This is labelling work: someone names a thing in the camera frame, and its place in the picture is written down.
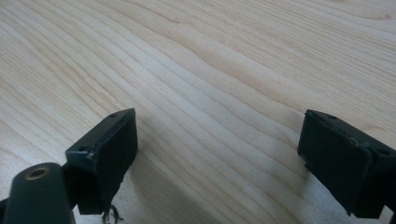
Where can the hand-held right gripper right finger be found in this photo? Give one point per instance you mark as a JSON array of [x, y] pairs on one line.
[[342, 161]]

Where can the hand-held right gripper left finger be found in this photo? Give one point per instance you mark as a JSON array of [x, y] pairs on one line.
[[106, 158]]

